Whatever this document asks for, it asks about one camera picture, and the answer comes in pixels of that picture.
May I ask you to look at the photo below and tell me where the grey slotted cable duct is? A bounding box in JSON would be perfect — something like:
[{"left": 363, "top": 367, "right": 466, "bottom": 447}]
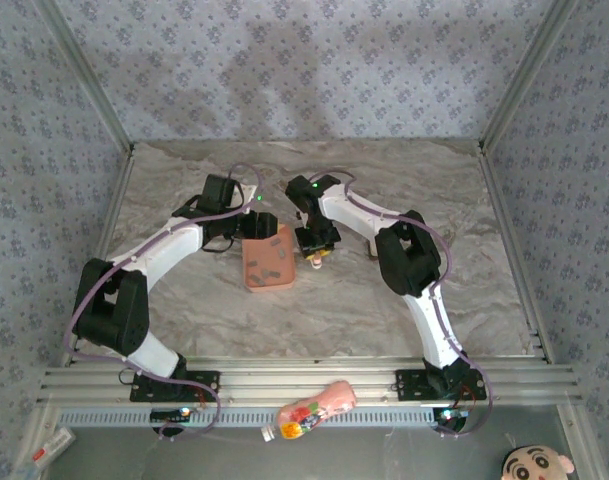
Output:
[{"left": 56, "top": 405, "right": 465, "bottom": 429}]

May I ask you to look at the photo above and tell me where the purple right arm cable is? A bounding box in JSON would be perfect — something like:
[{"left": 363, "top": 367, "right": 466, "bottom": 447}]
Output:
[{"left": 306, "top": 169, "right": 495, "bottom": 439}]

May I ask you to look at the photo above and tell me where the cartoon face plush doll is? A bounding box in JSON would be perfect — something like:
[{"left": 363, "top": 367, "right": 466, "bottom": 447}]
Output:
[{"left": 499, "top": 444, "right": 576, "bottom": 480}]

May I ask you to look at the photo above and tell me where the pink plastic tray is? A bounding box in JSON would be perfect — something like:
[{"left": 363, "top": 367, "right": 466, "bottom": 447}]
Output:
[{"left": 242, "top": 224, "right": 298, "bottom": 292}]

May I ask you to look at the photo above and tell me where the small circuit board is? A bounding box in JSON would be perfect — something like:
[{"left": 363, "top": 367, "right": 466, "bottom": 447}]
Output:
[
  {"left": 433, "top": 407, "right": 470, "bottom": 424},
  {"left": 149, "top": 407, "right": 193, "bottom": 424}
]

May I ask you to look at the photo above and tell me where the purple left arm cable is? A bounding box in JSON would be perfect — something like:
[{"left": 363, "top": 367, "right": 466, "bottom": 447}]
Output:
[{"left": 63, "top": 163, "right": 264, "bottom": 444}]

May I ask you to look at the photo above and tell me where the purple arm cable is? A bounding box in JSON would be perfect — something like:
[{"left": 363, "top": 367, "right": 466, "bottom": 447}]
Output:
[
  {"left": 63, "top": 163, "right": 264, "bottom": 444},
  {"left": 306, "top": 169, "right": 495, "bottom": 439}
]

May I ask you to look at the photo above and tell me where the pink printed plastic bottle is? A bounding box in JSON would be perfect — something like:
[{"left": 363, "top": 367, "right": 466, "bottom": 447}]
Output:
[{"left": 261, "top": 379, "right": 358, "bottom": 444}]

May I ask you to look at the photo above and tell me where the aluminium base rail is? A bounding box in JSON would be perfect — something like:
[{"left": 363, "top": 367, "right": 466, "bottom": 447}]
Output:
[{"left": 36, "top": 355, "right": 585, "bottom": 407}]

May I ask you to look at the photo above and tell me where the aluminium table side rail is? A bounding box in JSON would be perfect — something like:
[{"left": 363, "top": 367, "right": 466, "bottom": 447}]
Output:
[
  {"left": 63, "top": 147, "right": 136, "bottom": 366},
  {"left": 477, "top": 144, "right": 555, "bottom": 364}
]

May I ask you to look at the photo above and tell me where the clear packet with red label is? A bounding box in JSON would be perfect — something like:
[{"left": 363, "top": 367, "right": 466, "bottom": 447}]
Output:
[{"left": 31, "top": 427, "right": 78, "bottom": 469}]

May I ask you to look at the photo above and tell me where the aluminium frame post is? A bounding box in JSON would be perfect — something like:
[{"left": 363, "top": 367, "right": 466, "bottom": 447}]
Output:
[
  {"left": 478, "top": 0, "right": 580, "bottom": 149},
  {"left": 33, "top": 0, "right": 135, "bottom": 151}
]

